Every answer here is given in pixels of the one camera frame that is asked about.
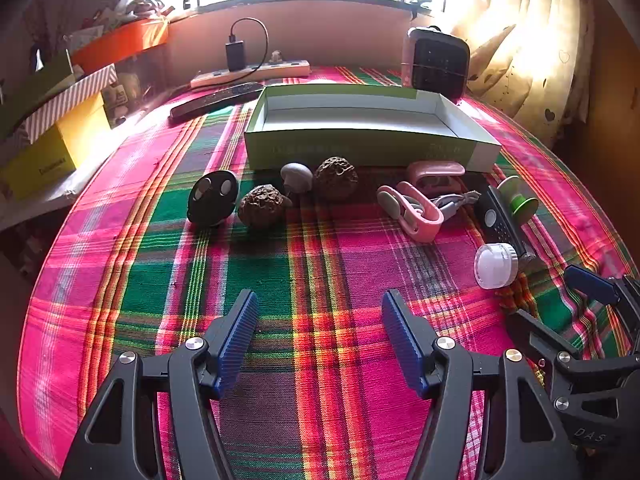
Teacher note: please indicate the cream heart-print curtain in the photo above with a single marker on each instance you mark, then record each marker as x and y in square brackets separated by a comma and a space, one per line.
[530, 60]

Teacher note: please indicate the small white round jar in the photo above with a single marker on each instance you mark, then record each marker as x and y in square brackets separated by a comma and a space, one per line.
[495, 266]

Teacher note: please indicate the striped box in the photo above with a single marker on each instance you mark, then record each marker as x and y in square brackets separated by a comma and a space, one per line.
[70, 102]

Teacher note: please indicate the white power strip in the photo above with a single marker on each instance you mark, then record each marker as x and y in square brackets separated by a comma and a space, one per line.
[225, 77]

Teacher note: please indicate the dark green carton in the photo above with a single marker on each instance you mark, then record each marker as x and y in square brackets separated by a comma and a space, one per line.
[35, 90]

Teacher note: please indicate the black oval key fob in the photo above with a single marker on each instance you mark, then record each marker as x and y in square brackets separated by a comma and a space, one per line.
[210, 210]

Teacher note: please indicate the orange box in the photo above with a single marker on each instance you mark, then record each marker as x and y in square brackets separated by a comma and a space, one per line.
[120, 45]

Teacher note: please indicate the brown walnut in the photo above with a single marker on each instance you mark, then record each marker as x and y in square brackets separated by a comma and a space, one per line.
[336, 174]
[262, 205]

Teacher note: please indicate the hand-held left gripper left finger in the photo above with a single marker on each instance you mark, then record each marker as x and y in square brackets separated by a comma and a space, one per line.
[235, 340]

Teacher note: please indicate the white plug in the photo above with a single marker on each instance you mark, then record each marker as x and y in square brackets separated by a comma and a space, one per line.
[275, 57]

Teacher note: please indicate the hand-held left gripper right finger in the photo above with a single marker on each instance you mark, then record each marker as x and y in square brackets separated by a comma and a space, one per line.
[405, 345]

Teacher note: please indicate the light green cardboard box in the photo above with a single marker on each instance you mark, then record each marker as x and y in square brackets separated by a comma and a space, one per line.
[350, 147]

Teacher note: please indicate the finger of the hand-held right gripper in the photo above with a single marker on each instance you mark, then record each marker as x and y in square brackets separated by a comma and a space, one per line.
[590, 284]
[545, 340]

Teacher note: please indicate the plaid tablecloth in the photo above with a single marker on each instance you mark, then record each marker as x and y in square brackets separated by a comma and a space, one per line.
[325, 260]

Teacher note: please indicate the green and white spool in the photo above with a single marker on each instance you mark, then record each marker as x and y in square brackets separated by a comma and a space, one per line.
[525, 207]

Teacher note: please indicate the pink portable heater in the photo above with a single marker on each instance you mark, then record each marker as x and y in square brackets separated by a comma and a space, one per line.
[440, 62]

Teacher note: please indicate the clear display case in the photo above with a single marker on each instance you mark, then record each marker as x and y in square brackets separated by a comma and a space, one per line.
[135, 85]

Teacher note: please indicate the white mushroom-shaped knob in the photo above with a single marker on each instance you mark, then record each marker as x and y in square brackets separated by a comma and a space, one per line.
[296, 175]

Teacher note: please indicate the pale artificial flowers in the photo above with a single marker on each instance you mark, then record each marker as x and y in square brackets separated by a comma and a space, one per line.
[140, 2]

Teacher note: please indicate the black charger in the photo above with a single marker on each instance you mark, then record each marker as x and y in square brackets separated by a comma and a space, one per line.
[235, 55]

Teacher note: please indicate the yellow box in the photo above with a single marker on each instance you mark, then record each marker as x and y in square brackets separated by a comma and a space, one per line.
[50, 160]

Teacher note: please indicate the black smartphone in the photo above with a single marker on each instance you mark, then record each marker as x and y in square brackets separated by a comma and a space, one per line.
[215, 100]

